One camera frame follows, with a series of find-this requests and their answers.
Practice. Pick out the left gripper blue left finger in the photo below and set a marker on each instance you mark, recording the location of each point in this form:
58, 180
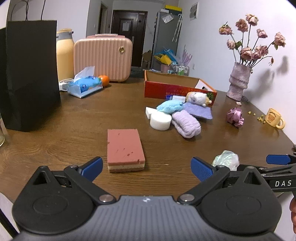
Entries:
91, 169

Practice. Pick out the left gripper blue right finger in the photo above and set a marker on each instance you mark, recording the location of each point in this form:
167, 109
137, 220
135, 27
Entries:
201, 169

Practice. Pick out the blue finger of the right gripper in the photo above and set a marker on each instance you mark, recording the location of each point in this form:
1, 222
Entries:
278, 159

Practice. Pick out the translucent plastic bag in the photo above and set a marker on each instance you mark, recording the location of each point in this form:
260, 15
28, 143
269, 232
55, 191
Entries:
228, 159

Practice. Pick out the pink layered sponge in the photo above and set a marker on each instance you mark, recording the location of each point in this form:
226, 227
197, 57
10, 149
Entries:
124, 151

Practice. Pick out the lilac fuzzy sock roll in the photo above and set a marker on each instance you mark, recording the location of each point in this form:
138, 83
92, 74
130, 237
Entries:
186, 125

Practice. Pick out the purple knitted pouch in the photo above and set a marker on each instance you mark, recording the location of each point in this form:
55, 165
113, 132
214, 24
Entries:
198, 111

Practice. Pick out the pink satin fabric bundle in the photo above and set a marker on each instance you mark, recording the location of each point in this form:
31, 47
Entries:
234, 117

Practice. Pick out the white round foam sponge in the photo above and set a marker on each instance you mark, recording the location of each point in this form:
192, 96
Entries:
158, 120

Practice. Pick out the light blue plush toy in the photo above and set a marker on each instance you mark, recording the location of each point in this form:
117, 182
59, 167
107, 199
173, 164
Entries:
170, 106

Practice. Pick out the white hamster plush toy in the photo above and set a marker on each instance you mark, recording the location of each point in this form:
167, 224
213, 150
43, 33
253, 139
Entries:
198, 98

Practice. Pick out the red cardboard box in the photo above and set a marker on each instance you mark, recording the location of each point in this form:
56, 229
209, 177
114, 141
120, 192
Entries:
160, 85

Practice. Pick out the yellow bear mug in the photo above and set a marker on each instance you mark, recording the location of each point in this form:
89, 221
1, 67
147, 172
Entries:
274, 119

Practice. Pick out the blue tissue pack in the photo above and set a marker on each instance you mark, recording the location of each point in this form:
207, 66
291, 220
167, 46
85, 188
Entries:
85, 83

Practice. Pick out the pink ridged vase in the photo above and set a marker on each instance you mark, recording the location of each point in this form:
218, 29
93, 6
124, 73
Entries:
239, 79

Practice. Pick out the orange fruit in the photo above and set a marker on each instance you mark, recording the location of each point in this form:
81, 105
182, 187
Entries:
104, 79

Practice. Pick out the black paper bag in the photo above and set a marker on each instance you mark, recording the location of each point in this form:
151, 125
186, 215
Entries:
29, 80

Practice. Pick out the metal utility cart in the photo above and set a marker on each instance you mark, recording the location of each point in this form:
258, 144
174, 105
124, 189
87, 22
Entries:
179, 70

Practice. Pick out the dried pink roses bouquet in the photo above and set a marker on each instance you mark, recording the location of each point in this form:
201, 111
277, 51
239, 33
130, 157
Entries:
249, 47

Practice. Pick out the purple coral decoration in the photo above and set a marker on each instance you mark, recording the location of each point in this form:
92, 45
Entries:
186, 57

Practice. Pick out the pink ribbed suitcase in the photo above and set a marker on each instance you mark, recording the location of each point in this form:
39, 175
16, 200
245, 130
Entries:
109, 54

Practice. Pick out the yellow thermos bottle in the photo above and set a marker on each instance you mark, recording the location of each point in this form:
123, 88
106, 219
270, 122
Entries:
65, 54

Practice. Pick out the grey refrigerator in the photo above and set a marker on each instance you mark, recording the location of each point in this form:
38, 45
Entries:
165, 34

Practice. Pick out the dark wooden door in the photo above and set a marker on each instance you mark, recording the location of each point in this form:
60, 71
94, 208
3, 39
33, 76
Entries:
132, 25

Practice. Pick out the yellow box on refrigerator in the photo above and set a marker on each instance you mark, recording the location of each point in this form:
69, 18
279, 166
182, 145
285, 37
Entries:
173, 8

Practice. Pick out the white charger with cable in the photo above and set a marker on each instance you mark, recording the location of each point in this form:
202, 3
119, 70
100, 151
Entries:
63, 84

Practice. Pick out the white wall panel box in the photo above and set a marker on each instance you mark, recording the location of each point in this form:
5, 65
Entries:
194, 11

